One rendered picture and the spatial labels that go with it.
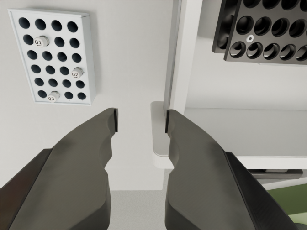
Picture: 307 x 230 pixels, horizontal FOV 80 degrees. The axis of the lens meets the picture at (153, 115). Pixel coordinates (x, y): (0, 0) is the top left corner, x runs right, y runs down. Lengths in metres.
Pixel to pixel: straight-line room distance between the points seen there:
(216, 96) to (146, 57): 0.12
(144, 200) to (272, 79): 1.72
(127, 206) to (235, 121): 1.79
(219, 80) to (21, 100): 0.32
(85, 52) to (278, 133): 0.26
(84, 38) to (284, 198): 0.55
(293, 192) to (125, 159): 0.42
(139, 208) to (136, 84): 1.77
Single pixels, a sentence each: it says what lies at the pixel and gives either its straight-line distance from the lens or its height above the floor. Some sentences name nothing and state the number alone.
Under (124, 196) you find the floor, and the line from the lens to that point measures 1.85.
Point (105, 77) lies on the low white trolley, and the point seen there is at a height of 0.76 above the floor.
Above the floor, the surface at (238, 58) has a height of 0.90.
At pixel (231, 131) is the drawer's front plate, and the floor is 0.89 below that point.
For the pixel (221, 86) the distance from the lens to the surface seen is 0.25.
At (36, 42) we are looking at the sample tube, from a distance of 0.28.
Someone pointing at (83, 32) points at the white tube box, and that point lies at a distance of 0.27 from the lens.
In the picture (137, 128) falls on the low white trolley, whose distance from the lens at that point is 0.36.
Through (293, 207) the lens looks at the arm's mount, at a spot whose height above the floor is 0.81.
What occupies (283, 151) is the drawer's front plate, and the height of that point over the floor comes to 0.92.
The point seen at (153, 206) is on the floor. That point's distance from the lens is 1.99.
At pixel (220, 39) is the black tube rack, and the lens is 0.20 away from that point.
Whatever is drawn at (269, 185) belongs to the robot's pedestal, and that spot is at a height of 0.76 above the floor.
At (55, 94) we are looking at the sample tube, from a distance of 0.30.
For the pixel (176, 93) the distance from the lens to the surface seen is 0.18.
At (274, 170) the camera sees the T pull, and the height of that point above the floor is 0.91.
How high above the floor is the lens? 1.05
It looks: 58 degrees down
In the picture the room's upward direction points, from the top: 175 degrees clockwise
